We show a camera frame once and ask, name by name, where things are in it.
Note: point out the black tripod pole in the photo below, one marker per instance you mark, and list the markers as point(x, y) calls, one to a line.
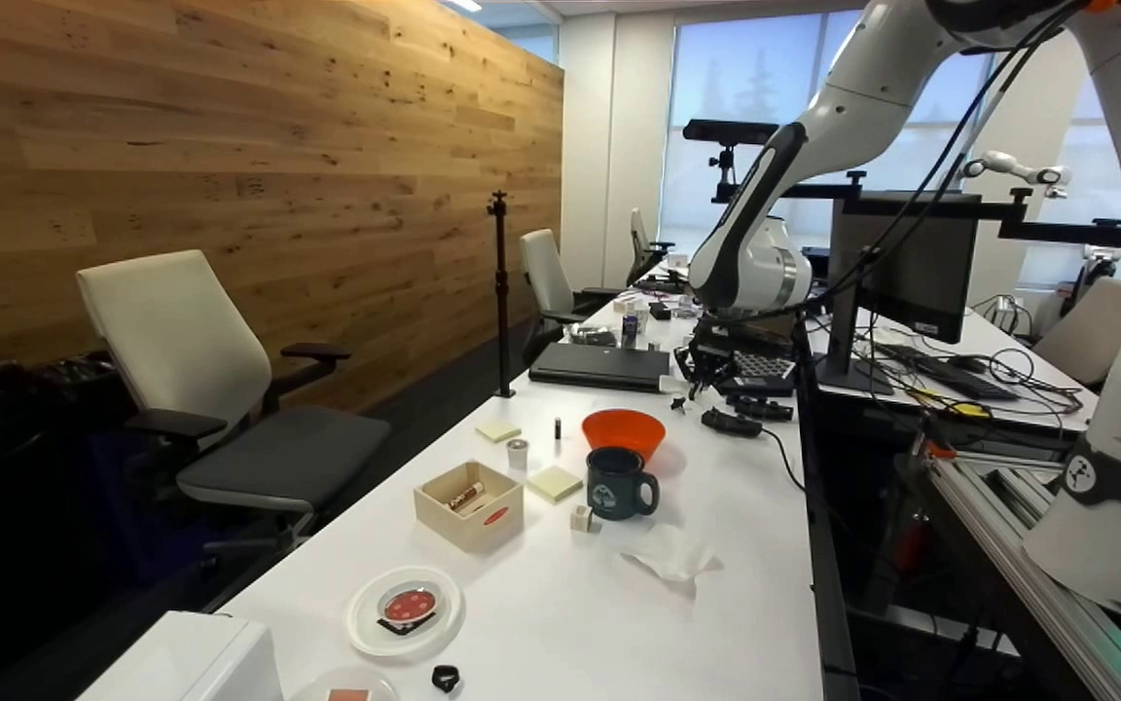
point(498, 296)

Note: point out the white office chair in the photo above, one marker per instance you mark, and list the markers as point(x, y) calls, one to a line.
point(185, 351)
point(546, 272)

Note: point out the yellow sticky note pad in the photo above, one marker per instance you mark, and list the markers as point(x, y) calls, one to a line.
point(554, 483)
point(498, 428)

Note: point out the white paper towel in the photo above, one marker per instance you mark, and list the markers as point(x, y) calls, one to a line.
point(670, 559)

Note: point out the black camera on mount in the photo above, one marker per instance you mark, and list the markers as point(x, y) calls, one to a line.
point(729, 129)

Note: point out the black keyboard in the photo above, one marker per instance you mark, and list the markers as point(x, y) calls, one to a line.
point(761, 363)

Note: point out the black computer monitor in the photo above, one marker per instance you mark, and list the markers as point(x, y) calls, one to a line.
point(922, 279)

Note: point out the dark teal ceramic mug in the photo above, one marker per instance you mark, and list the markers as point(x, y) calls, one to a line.
point(616, 488)

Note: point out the orange plastic bowl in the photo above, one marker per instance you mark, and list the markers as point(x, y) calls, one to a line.
point(625, 428)

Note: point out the dark desk keyboard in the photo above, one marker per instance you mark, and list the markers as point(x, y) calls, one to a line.
point(951, 373)

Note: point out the small white cube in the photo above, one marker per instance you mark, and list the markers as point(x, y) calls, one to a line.
point(583, 519)

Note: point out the black desktop device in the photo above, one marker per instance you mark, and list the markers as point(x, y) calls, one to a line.
point(755, 389)

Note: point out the white round plate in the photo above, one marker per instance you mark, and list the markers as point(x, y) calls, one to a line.
point(372, 623)

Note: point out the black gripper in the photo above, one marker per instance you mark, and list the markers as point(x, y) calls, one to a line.
point(716, 332)

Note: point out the small brown jar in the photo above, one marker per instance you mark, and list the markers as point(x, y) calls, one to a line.
point(463, 497)

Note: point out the small printed paper cup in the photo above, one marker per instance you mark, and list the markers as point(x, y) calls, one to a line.
point(347, 686)

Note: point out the aluminium mounting rail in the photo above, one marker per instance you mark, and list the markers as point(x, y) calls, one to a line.
point(1040, 570)

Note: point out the small metal cylinder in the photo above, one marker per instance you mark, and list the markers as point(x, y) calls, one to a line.
point(513, 454)

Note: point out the small dark cup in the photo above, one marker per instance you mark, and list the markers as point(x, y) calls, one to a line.
point(630, 327)

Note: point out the shallow wooden box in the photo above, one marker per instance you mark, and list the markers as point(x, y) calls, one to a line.
point(456, 524)

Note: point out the black closed laptop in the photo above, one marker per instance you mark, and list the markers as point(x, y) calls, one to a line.
point(602, 363)

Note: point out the black horizontal mount bar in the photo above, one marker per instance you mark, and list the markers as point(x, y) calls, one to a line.
point(973, 198)

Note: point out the beige office chair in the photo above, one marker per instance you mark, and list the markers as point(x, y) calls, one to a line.
point(1092, 336)

